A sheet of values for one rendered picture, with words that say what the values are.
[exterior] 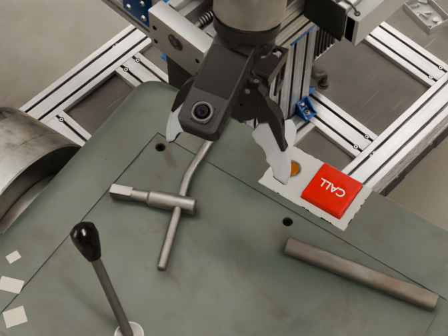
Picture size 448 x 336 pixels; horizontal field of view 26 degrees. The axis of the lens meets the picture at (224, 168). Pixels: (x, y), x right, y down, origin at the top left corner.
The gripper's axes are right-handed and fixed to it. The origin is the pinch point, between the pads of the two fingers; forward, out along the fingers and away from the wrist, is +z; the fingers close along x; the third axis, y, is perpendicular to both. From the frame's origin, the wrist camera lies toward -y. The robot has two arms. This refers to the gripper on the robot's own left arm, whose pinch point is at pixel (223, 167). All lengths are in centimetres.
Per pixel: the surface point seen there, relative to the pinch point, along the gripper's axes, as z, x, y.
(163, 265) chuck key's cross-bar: 15.6, 4.9, -4.3
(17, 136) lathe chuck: 16.7, 34.6, 8.4
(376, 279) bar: 13.7, -20.0, 4.7
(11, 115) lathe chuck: 17.6, 38.6, 12.6
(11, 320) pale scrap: 20.7, 19.2, -17.2
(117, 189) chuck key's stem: 13.4, 15.5, 2.8
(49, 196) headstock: 16.4, 24.2, 0.0
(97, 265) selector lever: 9.3, 9.5, -12.9
